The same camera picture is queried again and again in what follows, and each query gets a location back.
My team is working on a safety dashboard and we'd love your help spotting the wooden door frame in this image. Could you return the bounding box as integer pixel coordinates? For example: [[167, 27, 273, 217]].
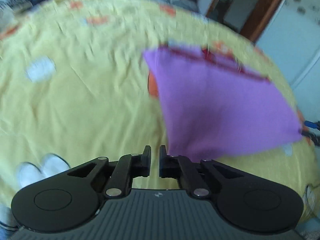
[[205, 0, 293, 43]]

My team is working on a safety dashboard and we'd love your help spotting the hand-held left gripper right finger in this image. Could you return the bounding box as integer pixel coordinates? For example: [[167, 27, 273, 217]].
[[159, 145, 240, 199]]

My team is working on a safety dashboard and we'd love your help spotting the purple sweater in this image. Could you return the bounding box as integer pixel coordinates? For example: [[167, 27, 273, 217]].
[[142, 45, 304, 162]]

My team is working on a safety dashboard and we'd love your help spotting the yellow printed bedsheet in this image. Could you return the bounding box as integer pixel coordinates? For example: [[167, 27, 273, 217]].
[[0, 0, 320, 230]]

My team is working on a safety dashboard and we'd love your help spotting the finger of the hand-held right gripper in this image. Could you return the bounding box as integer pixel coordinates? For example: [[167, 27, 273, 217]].
[[301, 129, 320, 146], [304, 120, 320, 131]]

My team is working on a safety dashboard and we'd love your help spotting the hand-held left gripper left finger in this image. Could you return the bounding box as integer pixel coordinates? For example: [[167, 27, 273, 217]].
[[67, 145, 152, 199]]

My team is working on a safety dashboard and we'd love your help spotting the white wardrobe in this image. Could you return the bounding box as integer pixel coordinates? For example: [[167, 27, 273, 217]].
[[255, 0, 320, 120]]

